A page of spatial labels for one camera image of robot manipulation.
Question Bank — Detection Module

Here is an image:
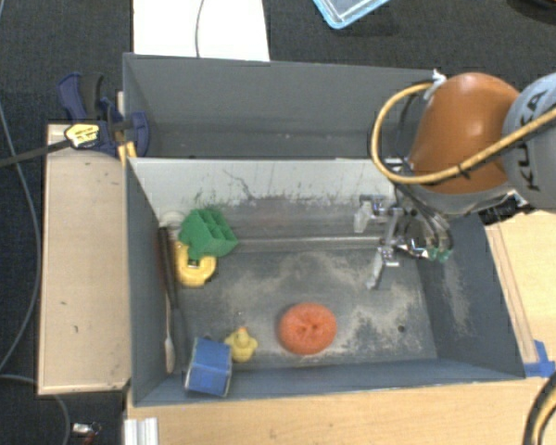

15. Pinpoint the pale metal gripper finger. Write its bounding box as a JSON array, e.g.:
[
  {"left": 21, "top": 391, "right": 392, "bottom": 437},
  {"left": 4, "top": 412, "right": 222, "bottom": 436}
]
[
  {"left": 353, "top": 194, "right": 402, "bottom": 234},
  {"left": 365, "top": 245, "right": 401, "bottom": 291}
]

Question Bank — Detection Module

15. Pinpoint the grey metal bin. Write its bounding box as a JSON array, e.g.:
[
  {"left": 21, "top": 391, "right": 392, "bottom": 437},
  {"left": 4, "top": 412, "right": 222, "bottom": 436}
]
[{"left": 121, "top": 52, "right": 527, "bottom": 408}]

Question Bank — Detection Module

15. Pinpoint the orange round scrubber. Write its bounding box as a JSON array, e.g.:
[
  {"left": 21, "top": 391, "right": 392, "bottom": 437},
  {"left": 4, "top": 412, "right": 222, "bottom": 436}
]
[{"left": 277, "top": 302, "right": 339, "bottom": 357}]

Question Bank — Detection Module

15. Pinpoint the green toy building block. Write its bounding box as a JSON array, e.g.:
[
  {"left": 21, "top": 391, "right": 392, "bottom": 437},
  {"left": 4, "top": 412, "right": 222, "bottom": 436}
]
[{"left": 177, "top": 207, "right": 240, "bottom": 261}]

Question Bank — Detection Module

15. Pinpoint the yellow rubber duck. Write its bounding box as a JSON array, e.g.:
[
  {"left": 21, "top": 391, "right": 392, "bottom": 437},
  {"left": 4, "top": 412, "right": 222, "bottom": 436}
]
[{"left": 223, "top": 326, "right": 259, "bottom": 364}]

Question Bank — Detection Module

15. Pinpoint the long black and white utensil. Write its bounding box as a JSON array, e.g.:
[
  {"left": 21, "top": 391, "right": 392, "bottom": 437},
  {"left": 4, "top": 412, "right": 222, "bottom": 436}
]
[{"left": 158, "top": 226, "right": 183, "bottom": 375}]

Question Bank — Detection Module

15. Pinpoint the blue cube box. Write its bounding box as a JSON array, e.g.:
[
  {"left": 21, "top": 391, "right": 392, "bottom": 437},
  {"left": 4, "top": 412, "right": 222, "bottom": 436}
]
[{"left": 183, "top": 337, "right": 234, "bottom": 399}]

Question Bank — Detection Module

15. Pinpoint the pale wood flat board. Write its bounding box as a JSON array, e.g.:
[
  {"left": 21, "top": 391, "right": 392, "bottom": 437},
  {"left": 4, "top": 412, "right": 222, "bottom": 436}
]
[{"left": 36, "top": 122, "right": 133, "bottom": 396}]

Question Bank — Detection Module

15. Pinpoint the black cylinder on white bracket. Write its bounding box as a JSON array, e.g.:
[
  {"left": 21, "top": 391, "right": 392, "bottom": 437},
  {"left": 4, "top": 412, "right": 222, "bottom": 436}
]
[{"left": 482, "top": 197, "right": 535, "bottom": 226}]

